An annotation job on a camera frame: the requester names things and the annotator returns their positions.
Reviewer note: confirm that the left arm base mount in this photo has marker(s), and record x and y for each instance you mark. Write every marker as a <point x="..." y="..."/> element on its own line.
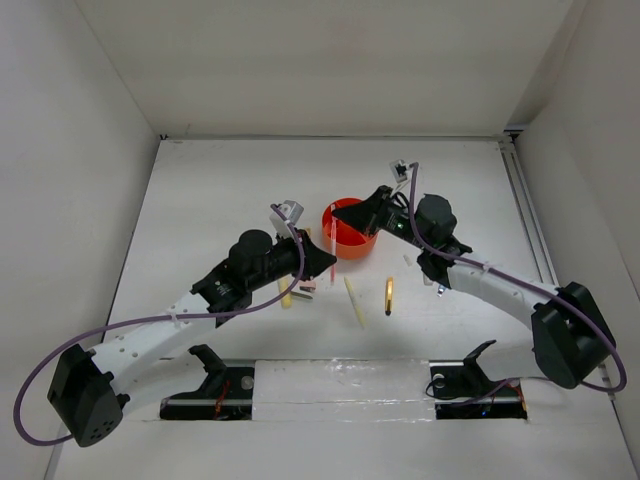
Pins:
<point x="225" y="393"/>

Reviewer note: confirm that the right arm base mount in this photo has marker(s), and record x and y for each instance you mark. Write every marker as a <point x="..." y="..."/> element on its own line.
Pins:
<point x="461" y="390"/>

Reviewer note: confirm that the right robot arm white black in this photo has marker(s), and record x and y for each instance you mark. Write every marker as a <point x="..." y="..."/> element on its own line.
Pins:
<point x="570" y="336"/>

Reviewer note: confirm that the aluminium rail right side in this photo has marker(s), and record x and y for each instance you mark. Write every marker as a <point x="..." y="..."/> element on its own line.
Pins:
<point x="525" y="206"/>

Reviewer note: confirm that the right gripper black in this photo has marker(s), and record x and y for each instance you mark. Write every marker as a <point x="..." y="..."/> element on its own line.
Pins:
<point x="369" y="215"/>

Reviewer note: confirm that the orange round divided container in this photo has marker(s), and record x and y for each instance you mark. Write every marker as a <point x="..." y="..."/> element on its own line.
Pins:
<point x="351" y="244"/>

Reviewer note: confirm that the thick yellow highlighter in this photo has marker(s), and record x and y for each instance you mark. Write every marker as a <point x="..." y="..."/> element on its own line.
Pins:
<point x="286" y="300"/>

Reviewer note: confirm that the pale green white highlighter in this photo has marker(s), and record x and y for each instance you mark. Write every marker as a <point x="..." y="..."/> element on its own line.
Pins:
<point x="427" y="280"/>

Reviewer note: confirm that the pink highlighter pen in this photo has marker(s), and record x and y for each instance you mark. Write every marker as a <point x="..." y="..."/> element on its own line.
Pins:
<point x="333" y="235"/>

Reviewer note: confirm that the gold black pen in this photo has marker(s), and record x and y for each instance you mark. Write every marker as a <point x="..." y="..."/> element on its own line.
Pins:
<point x="388" y="301"/>

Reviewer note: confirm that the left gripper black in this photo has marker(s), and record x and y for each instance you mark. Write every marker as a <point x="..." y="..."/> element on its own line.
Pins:
<point x="313" y="259"/>

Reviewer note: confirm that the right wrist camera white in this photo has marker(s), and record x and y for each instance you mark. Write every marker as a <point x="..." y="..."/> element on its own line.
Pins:
<point x="399" y="170"/>

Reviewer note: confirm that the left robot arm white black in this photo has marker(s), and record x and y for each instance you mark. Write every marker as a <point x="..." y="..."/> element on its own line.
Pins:
<point x="92" y="390"/>

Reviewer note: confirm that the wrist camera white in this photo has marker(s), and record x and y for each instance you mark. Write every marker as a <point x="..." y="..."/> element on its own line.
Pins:
<point x="399" y="170"/>
<point x="288" y="213"/>

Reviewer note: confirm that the pink white stapler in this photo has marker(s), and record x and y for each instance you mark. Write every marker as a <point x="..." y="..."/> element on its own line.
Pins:
<point x="305" y="290"/>

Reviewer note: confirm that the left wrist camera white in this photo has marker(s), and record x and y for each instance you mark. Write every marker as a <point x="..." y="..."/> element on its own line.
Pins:
<point x="288" y="213"/>

